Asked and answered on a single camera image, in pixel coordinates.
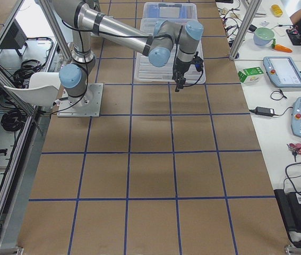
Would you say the clear plastic box lid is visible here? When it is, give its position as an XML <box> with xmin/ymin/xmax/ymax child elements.
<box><xmin>134</xmin><ymin>18</ymin><xmax>206</xmax><ymax>84</ymax></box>

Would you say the black power adapter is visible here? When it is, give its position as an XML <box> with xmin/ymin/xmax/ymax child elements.
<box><xmin>254</xmin><ymin>106</ymin><xmax>275</xmax><ymax>117</ymax></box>

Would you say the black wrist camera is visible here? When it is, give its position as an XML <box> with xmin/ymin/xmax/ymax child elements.
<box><xmin>192</xmin><ymin>52</ymin><xmax>203</xmax><ymax>72</ymax></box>

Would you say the clear plastic storage box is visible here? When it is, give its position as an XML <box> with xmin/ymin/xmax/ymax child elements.
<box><xmin>140</xmin><ymin>2</ymin><xmax>197</xmax><ymax>33</ymax></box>

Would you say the green white carton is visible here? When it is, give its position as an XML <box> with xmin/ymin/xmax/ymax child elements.
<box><xmin>238</xmin><ymin>66</ymin><xmax>264</xmax><ymax>83</ymax></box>

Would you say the toy carrot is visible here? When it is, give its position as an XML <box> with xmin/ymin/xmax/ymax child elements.
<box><xmin>271</xmin><ymin>38</ymin><xmax>293</xmax><ymax>53</ymax></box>

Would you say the green bowl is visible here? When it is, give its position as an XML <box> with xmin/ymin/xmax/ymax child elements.
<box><xmin>253</xmin><ymin>27</ymin><xmax>275</xmax><ymax>46</ymax></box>

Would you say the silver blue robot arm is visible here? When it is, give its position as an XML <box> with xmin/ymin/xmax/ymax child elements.
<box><xmin>53</xmin><ymin>1</ymin><xmax>204</xmax><ymax>92</ymax></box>

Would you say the aluminium frame post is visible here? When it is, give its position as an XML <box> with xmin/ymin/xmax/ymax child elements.
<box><xmin>229</xmin><ymin>0</ymin><xmax>262</xmax><ymax>61</ymax></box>

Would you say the white chair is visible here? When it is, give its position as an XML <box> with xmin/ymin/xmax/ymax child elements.
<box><xmin>4</xmin><ymin>72</ymin><xmax>61</xmax><ymax>107</ymax></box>

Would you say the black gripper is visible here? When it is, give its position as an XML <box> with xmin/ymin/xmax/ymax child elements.
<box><xmin>172</xmin><ymin>52</ymin><xmax>198</xmax><ymax>92</ymax></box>

